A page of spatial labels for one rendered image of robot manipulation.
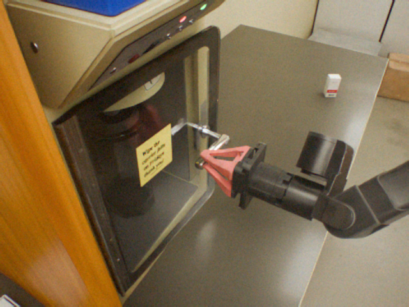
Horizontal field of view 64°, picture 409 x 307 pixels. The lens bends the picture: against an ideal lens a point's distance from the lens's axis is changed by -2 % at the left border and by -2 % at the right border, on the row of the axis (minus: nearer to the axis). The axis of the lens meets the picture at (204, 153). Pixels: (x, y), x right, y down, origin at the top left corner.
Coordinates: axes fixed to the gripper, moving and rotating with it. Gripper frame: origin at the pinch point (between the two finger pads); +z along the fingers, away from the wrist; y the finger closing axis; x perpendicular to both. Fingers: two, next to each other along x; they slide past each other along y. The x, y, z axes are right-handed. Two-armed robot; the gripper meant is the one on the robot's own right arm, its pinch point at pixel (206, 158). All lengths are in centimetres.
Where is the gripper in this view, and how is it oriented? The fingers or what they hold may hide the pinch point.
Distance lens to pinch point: 57.4
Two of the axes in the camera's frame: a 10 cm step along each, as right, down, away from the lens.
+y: 0.0, -7.3, -6.8
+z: -8.7, -3.4, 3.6
